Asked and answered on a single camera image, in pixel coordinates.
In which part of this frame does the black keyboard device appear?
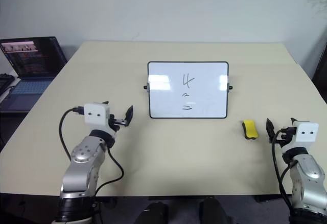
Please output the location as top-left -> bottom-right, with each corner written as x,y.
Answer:
0,73 -> 15,96

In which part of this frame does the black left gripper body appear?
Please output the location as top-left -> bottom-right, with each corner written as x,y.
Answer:
109,115 -> 128,133

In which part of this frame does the black-framed tabletop whiteboard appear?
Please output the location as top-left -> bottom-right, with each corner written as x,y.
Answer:
143,60 -> 235,120

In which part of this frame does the yellow and black eraser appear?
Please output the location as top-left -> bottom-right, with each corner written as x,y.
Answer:
241,119 -> 259,141

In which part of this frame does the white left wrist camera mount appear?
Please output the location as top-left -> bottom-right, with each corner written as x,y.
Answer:
83,102 -> 116,137

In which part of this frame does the open blue laptop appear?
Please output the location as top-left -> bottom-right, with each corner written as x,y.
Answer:
0,36 -> 68,113

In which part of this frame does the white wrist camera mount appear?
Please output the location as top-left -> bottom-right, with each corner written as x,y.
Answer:
282,121 -> 320,153
83,102 -> 116,137

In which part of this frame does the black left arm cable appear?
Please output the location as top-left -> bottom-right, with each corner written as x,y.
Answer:
58,105 -> 126,196

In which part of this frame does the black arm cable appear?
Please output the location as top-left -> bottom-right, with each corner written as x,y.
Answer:
58,105 -> 126,196
271,128 -> 297,217

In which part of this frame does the dark rounded shape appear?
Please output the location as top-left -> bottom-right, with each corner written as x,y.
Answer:
133,201 -> 170,224

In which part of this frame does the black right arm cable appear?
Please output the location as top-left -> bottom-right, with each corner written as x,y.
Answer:
271,128 -> 297,217

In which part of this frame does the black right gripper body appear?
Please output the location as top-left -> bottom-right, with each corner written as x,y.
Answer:
274,126 -> 297,147

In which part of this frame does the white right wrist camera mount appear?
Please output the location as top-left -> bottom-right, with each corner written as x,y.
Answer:
282,121 -> 320,153

